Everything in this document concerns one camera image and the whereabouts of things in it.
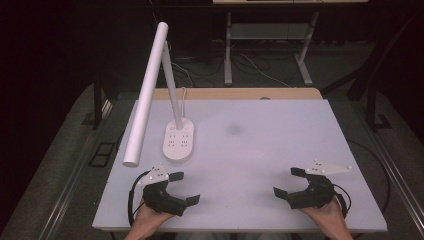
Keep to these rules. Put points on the black slanted stand legs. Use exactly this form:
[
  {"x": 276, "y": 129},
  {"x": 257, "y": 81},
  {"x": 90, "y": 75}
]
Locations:
[{"x": 376, "y": 56}]

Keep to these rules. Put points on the light desk top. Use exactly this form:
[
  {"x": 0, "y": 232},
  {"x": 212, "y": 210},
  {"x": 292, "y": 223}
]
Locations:
[{"x": 290, "y": 1}]

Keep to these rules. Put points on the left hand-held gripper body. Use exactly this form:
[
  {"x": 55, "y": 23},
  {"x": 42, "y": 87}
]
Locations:
[{"x": 161, "y": 198}]

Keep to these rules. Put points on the person's left hand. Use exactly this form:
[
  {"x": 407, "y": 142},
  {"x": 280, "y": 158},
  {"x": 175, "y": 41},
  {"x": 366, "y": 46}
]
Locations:
[{"x": 148, "y": 220}]

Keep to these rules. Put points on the black upright stand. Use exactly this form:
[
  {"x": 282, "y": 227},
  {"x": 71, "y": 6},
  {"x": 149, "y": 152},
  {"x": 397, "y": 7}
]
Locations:
[
  {"x": 97, "y": 106},
  {"x": 370, "y": 106}
]

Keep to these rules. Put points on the black floor frame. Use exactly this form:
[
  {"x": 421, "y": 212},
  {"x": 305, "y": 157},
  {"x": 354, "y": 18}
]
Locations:
[{"x": 101, "y": 154}]

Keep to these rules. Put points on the grey metal desk frame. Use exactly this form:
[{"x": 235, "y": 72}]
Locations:
[{"x": 228, "y": 66}]

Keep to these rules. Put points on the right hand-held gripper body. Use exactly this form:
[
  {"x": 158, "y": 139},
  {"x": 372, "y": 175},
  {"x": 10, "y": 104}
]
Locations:
[{"x": 315, "y": 193}]

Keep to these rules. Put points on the white desk lamp with socket base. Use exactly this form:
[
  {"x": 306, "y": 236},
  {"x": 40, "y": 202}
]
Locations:
[{"x": 146, "y": 93}]

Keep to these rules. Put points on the person's right hand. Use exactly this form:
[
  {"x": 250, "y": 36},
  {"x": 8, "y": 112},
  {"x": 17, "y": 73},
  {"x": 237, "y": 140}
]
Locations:
[{"x": 328, "y": 218}]

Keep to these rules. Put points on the white table cover board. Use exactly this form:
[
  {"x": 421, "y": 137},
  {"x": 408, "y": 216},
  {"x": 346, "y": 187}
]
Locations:
[{"x": 246, "y": 156}]

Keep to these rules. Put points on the metal floor rail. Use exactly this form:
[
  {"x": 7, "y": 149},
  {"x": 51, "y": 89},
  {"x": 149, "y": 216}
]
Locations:
[
  {"x": 398, "y": 175},
  {"x": 68, "y": 186}
]

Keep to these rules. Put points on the wooden table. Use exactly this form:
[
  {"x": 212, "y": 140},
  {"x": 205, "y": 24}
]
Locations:
[{"x": 240, "y": 93}]

